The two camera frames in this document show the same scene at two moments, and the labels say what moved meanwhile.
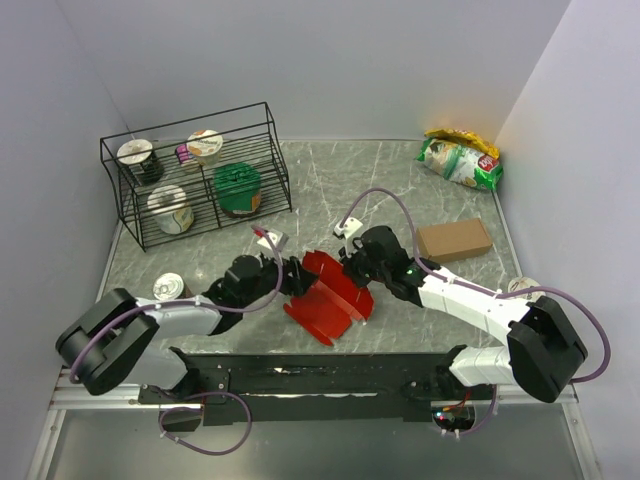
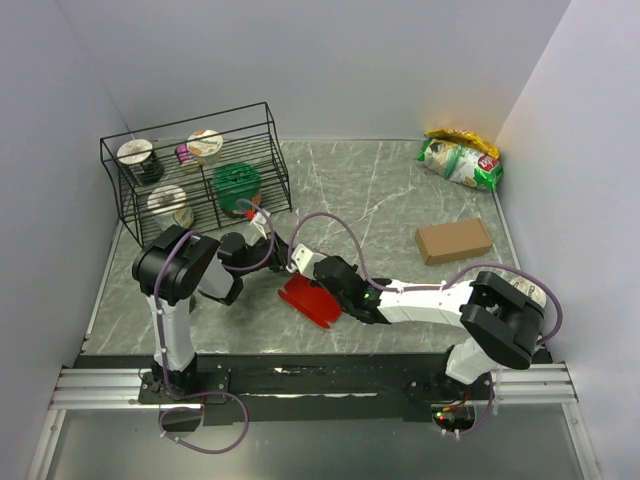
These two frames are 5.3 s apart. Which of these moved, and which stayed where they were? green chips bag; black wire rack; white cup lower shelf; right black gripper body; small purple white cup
Moved: right black gripper body
Stayed: green chips bag; white cup lower shelf; small purple white cup; black wire rack
